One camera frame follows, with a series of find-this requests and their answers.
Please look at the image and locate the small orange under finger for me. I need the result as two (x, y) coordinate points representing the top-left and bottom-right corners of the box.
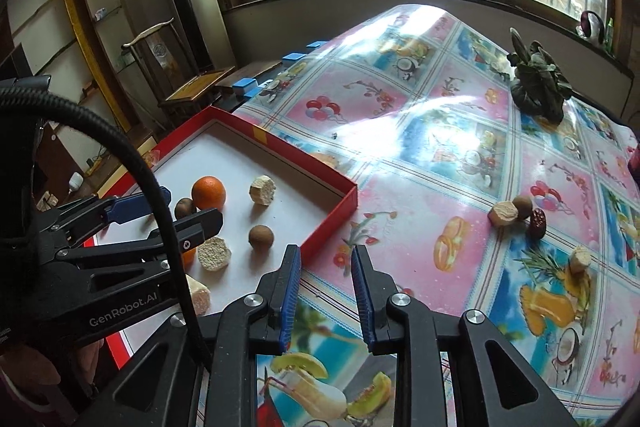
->
(181, 248), (198, 270)

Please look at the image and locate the brown longan beside orange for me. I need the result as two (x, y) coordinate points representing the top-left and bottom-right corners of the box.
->
(174, 197), (198, 220)

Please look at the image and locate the beige round cake in tray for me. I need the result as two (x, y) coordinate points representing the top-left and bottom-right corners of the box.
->
(196, 236), (232, 272)

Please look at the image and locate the beige cake piece tray bottom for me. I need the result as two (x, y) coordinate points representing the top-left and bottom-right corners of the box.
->
(186, 275), (210, 317)

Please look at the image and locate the beige cake piece tray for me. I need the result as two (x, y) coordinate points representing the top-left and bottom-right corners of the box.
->
(248, 174), (277, 207)
(186, 275), (210, 317)

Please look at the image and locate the orange fruit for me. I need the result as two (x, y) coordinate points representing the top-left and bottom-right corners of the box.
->
(191, 176), (227, 210)

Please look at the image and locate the brown longan in tray centre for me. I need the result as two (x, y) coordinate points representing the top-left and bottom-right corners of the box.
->
(248, 225), (274, 253)

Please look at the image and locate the red cardboard box tray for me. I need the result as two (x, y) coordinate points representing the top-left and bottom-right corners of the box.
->
(83, 105), (359, 371)

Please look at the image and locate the beige cake piece upper tray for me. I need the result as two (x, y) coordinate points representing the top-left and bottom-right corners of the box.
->
(248, 174), (277, 207)

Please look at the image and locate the colourful fruit print tablecloth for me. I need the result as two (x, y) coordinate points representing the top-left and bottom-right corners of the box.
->
(236, 5), (639, 426)

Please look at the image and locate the wooden chair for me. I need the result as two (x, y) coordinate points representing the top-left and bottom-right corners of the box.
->
(120, 18), (236, 128)

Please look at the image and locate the beige cake piece on table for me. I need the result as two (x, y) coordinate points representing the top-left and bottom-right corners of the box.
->
(488, 200), (518, 228)

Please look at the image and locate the brown longan on table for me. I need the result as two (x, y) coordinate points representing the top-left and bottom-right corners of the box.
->
(512, 195), (534, 221)

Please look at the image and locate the dark red date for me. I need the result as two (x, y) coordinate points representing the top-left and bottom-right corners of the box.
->
(527, 208), (547, 241)

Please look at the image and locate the beige round cake on table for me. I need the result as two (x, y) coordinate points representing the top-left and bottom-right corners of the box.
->
(570, 245), (591, 274)

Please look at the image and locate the dark green leafy vegetable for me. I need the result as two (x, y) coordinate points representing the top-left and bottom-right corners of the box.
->
(506, 27), (574, 126)

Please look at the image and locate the green bottle on sill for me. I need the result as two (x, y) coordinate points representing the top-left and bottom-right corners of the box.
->
(602, 17), (614, 55)

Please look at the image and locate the black corrugated cable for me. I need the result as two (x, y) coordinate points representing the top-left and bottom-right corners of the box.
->
(0, 85), (203, 343)

